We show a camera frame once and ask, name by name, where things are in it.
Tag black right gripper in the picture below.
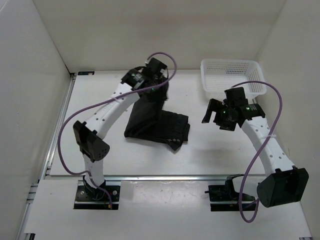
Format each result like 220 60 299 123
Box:
202 98 237 132

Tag black trousers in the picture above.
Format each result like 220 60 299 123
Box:
124 84 190 151

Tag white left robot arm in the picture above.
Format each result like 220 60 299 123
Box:
73 66 169 201

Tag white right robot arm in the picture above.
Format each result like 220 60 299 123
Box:
202 99 309 208

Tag white perforated plastic basket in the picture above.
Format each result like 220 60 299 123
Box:
200 58 267 101

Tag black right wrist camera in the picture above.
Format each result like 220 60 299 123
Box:
223 87 249 107

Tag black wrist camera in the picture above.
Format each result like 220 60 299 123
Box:
223 87 249 107
146 57 168 75

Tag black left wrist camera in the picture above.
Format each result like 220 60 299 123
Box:
146 57 168 75

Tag aluminium table edge rail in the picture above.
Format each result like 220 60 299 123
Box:
104 174 228 182

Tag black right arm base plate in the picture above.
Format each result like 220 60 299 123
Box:
204 179 256 212

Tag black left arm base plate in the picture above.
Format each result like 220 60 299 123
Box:
73 181 121 211

